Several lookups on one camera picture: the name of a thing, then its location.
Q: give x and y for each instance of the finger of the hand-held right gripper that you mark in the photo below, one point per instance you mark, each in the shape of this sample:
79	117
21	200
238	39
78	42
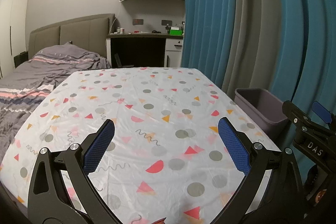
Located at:
322	112
302	124

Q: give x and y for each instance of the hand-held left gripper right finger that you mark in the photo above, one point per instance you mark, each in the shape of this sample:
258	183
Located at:
233	146

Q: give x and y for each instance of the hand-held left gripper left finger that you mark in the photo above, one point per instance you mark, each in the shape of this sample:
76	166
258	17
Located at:
101	142

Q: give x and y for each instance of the grey plastic bin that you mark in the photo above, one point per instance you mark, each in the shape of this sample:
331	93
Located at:
260	106

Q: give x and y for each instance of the patterned white tablecloth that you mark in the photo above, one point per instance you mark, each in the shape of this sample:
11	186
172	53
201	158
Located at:
157	121

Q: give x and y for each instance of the dark chair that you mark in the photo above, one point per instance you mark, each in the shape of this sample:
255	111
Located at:
118	60

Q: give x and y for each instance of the blue curtain panel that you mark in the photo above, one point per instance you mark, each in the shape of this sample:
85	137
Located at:
302	29
207	16

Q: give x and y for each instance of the grey striped duvet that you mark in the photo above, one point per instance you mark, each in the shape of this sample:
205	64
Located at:
52	69

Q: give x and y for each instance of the grey curtain panel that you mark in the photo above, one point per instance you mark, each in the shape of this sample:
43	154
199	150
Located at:
249	29

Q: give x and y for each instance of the dark desk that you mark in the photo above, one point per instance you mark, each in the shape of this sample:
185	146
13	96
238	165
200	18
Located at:
136	35

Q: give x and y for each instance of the grey padded headboard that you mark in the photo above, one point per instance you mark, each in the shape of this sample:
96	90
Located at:
84	29

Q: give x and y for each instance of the white drawer cabinet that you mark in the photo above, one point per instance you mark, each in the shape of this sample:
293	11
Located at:
173	45

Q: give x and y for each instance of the green box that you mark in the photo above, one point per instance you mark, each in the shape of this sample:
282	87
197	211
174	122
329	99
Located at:
176	32

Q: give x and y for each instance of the white wardrobe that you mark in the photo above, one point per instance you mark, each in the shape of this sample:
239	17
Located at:
15	29

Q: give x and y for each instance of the dark wall socket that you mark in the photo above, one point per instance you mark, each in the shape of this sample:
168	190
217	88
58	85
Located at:
166	22
138	22

